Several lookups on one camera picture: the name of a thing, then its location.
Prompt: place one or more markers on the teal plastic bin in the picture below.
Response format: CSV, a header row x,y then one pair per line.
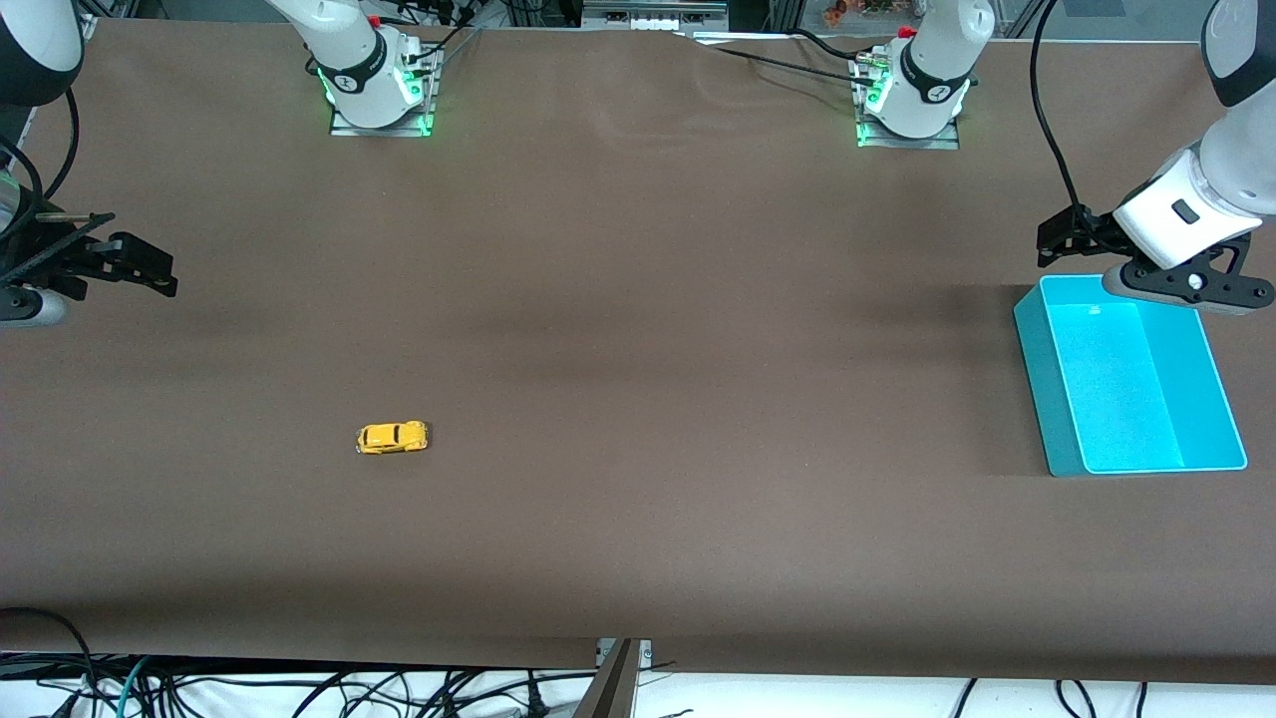
x,y
1116,399

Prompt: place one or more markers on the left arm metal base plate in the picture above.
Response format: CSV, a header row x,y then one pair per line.
x,y
942,143

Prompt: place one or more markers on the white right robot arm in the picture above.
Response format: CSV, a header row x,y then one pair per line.
x,y
349,60

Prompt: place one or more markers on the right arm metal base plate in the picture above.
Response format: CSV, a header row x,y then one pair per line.
x,y
399,131

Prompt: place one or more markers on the aluminium frame corner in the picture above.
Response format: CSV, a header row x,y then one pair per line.
x,y
90,28

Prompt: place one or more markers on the yellow beetle toy car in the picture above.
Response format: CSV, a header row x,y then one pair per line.
x,y
389,437

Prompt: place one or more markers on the brown table cover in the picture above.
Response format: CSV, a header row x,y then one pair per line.
x,y
638,299

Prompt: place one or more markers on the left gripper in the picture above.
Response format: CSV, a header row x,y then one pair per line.
x,y
1085,231

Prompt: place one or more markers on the orange background clutter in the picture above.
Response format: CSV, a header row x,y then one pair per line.
x,y
857,10

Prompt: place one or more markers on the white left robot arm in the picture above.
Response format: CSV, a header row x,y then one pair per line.
x,y
932,70

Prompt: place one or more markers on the metal table clamp bracket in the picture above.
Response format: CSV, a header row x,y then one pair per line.
x,y
610,690

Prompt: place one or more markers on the grey electronics box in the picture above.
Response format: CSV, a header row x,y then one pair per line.
x,y
653,15

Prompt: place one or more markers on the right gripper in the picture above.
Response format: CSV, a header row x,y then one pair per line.
x,y
62,261

